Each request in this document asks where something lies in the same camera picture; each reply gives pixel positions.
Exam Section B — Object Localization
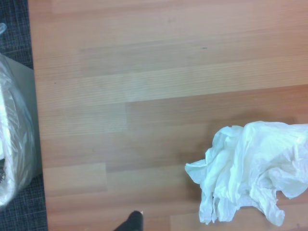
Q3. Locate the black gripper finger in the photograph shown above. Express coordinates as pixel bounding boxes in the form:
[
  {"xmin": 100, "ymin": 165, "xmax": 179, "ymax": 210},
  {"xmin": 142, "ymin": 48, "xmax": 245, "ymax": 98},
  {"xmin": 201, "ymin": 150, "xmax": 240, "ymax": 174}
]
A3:
[{"xmin": 113, "ymin": 210, "xmax": 144, "ymax": 231}]

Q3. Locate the white tissue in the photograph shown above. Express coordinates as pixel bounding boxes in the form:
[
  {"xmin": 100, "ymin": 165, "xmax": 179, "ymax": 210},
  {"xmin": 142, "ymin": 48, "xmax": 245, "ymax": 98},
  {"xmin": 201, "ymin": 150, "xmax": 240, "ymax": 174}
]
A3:
[{"xmin": 184, "ymin": 120, "xmax": 308, "ymax": 227}]

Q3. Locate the clear plastic bin liner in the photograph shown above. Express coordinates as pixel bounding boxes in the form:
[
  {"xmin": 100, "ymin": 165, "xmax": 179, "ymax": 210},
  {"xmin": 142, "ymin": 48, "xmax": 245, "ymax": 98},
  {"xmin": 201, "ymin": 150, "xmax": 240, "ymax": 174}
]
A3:
[{"xmin": 0, "ymin": 23, "xmax": 38, "ymax": 212}]

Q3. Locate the grey trash bin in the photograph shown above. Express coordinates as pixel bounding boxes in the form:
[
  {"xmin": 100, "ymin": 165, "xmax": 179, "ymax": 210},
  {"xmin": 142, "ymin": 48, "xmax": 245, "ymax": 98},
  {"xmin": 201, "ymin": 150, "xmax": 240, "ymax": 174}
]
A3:
[{"xmin": 0, "ymin": 56, "xmax": 44, "ymax": 180}]

